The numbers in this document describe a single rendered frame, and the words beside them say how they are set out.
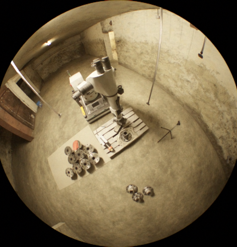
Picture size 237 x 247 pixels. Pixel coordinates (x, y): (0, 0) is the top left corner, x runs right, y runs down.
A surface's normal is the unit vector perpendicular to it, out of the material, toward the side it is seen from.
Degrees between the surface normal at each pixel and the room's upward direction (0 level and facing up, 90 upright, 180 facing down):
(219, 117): 90
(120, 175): 0
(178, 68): 90
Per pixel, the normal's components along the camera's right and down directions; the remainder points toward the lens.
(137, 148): -0.11, -0.43
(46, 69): 0.57, 0.70
